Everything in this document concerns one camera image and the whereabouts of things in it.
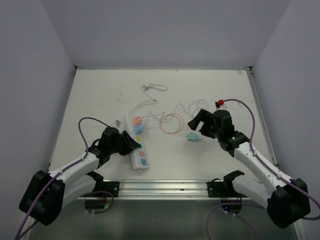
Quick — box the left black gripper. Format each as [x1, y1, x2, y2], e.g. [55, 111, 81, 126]
[109, 130, 141, 156]

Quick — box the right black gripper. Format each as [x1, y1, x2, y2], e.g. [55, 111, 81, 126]
[187, 109, 222, 140]

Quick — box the green charger plug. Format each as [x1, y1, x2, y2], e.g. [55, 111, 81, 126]
[185, 131, 198, 143]

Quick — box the white power strip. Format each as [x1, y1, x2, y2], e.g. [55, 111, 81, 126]
[124, 113, 150, 173]

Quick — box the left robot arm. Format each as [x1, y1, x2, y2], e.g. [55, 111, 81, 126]
[19, 127, 141, 226]

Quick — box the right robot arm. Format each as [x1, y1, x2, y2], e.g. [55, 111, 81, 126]
[187, 109, 311, 229]

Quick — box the blue charger plug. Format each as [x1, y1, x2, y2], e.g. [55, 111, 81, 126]
[133, 124, 144, 135]

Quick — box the orange charger plug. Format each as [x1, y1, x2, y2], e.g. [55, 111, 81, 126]
[132, 116, 142, 127]

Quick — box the green charging cable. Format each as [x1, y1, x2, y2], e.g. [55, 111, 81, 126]
[187, 99, 208, 121]

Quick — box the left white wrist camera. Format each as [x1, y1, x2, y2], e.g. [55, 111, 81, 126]
[110, 119, 122, 128]

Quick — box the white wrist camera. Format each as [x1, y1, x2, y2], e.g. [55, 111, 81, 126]
[110, 119, 122, 128]
[214, 99, 228, 111]

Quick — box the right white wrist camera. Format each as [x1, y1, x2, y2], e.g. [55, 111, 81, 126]
[214, 99, 228, 111]

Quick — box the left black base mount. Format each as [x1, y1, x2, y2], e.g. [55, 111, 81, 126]
[100, 181, 120, 198]

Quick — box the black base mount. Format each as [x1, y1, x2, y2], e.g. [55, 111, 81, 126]
[100, 181, 120, 198]
[206, 178, 239, 198]

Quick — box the white power strip cord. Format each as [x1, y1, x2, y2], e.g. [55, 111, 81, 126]
[129, 83, 168, 115]

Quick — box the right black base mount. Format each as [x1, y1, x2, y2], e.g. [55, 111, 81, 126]
[206, 178, 239, 198]

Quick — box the aluminium rail frame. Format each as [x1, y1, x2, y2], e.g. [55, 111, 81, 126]
[33, 178, 297, 201]

